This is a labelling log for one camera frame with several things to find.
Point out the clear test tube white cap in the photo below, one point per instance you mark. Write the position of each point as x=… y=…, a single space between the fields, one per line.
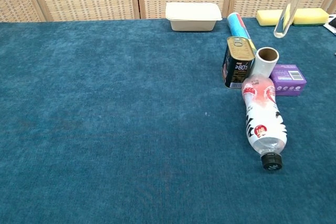
x=284 y=19

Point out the white cardboard roll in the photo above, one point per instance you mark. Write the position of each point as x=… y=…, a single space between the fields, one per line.
x=262 y=68

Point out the blue velvet table cloth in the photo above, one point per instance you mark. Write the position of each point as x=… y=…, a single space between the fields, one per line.
x=105 y=103

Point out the black luncheon meat can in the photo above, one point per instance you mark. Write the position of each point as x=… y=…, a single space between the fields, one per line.
x=236 y=69

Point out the beige lidded food container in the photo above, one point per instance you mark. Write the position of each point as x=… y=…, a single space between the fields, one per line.
x=193 y=16

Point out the white labelled plastic bottle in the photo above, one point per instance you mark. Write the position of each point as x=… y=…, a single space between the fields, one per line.
x=262 y=119

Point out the blue cling wrap roll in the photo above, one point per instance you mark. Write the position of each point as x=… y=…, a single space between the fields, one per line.
x=237 y=27

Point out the purple soap box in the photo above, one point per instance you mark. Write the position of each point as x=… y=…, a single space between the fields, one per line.
x=288 y=82

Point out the yellow sponge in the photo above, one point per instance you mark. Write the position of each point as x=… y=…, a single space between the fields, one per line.
x=309 y=16
x=265 y=18

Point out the correction tape blister pack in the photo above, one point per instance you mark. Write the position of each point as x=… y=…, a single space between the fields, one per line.
x=332 y=26

